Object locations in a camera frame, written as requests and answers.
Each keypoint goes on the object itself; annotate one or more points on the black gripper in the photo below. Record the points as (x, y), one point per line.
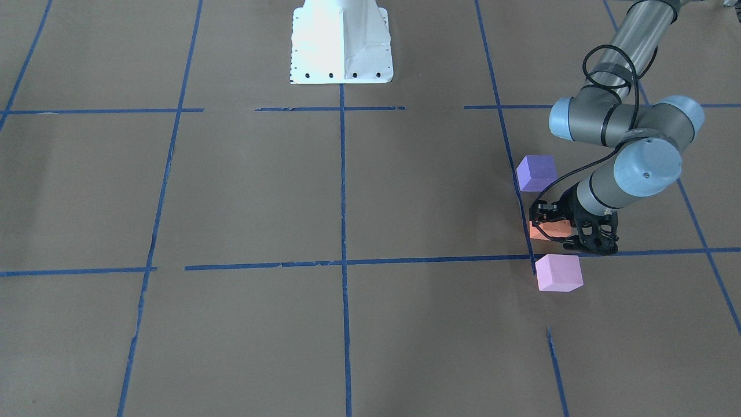
(568, 212)

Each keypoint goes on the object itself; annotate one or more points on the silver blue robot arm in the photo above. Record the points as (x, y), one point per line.
(646, 144)

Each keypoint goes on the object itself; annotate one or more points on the pink foam cube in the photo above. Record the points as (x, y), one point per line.
(559, 272)

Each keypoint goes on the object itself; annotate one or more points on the purple foam cube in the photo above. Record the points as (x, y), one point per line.
(535, 172)

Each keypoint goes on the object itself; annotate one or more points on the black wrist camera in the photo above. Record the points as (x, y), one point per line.
(542, 212)

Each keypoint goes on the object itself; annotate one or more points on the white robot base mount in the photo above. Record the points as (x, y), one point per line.
(340, 42)

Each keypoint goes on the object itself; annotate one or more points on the orange foam cube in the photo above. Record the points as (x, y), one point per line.
(547, 230)

